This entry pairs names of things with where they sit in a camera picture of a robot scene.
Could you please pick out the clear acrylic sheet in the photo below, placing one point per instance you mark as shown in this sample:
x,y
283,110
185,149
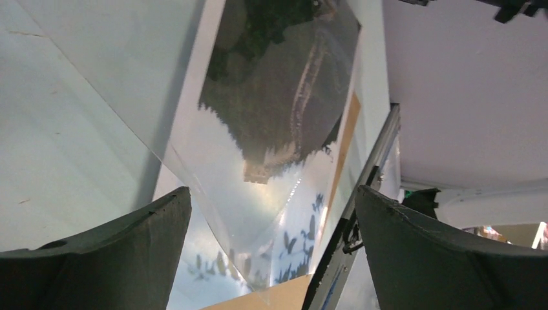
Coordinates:
x,y
138,55

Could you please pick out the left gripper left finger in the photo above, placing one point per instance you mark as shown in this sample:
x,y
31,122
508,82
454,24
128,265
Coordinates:
x,y
126,263

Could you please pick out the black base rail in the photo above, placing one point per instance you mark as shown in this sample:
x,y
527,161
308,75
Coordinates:
x,y
327,283

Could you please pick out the brown cardboard backing board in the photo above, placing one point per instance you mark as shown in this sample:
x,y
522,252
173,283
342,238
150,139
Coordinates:
x,y
342,145

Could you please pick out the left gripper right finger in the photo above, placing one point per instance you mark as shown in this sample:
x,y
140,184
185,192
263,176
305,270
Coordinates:
x,y
417,262

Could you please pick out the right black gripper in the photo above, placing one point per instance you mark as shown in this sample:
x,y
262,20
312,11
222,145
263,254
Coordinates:
x,y
509,9

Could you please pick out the Great Wall photo print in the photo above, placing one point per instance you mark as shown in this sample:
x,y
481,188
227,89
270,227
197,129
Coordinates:
x,y
273,53

